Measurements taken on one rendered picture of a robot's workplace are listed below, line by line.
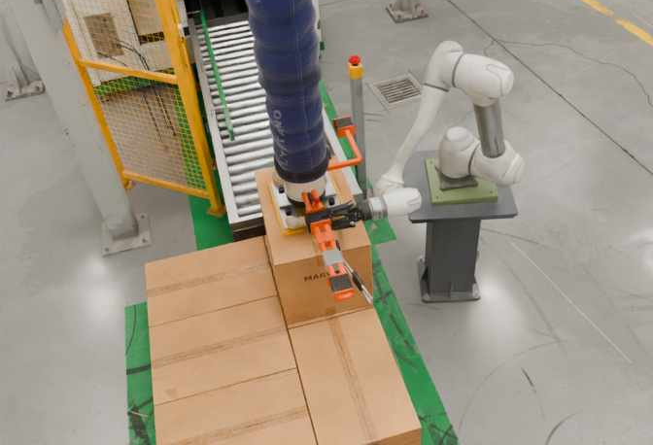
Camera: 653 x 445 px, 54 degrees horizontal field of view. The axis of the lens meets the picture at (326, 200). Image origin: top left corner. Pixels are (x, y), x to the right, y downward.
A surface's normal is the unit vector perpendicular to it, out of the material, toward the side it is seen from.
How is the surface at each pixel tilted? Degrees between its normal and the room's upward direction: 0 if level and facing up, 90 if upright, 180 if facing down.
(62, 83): 89
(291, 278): 90
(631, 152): 0
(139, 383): 0
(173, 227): 0
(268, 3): 82
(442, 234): 90
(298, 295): 90
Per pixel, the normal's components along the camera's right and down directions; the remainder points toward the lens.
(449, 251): 0.00, 0.69
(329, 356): -0.07, -0.72
